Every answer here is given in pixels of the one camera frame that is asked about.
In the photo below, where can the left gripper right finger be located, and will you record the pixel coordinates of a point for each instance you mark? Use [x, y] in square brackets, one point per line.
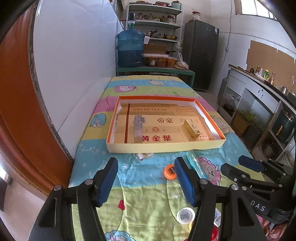
[238, 220]

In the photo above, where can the clear patterned lighter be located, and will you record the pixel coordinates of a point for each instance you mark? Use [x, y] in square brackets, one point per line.
[138, 121]

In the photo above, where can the white QR code cap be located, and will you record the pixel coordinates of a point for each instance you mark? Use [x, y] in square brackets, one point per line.
[185, 216]

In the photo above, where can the potted green plant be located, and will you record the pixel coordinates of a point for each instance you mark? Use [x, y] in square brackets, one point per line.
[242, 121]

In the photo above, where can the plain orange bottle cap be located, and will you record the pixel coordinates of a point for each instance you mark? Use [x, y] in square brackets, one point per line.
[190, 225]

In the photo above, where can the orange-rimmed cardboard tray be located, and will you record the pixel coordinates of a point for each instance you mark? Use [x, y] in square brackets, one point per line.
[157, 147]

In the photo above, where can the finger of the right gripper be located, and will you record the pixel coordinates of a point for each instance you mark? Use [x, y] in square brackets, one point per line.
[251, 164]
[240, 177]

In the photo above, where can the metal storage shelf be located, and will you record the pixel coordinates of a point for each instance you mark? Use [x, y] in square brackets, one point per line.
[162, 20]

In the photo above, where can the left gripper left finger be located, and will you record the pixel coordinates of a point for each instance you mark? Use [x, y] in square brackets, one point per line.
[55, 221]

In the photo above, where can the black refrigerator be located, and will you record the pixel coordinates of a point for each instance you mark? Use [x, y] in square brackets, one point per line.
[199, 51]

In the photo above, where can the teal lighter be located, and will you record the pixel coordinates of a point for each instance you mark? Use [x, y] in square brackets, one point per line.
[196, 165]

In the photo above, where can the white Hello Kitty lighter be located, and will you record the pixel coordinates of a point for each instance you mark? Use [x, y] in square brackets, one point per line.
[217, 218]

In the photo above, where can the colourful cartoon quilt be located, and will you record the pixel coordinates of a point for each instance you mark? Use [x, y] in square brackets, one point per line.
[143, 204]

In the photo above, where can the red cola bottle cap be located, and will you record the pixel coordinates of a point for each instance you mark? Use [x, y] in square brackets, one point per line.
[214, 234]

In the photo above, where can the orange cap with label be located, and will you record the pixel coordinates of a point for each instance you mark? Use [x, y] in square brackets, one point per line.
[169, 172]

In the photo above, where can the white kitchen counter cabinet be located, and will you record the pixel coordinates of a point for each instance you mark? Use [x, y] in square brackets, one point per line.
[271, 134]

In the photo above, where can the blue water jug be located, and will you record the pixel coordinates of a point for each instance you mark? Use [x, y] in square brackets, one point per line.
[130, 49]

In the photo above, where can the person's right hand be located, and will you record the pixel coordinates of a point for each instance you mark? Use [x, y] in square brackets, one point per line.
[272, 232]

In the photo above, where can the gold lighter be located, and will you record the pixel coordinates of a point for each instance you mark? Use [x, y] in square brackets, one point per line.
[191, 128]

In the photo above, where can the plastic bag of food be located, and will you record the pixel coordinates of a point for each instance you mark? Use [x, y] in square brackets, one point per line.
[181, 64]

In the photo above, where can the brown wooden door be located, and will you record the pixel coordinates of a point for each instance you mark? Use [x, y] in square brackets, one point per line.
[30, 150]

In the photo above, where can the cardboard box on shelf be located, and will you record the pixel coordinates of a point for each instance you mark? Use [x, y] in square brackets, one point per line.
[155, 49]

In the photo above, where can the green dish soap bottle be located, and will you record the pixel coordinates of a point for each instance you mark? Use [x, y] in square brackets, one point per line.
[266, 75]

